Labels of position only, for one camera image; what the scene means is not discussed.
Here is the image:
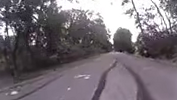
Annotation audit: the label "round dark tree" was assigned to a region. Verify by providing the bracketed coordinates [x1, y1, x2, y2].
[111, 25, 136, 56]

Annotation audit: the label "row of trees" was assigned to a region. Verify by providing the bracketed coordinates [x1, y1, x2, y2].
[112, 0, 177, 72]
[0, 0, 117, 83]

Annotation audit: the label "grey asphalt road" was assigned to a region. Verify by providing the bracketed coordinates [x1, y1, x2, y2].
[0, 42, 177, 100]

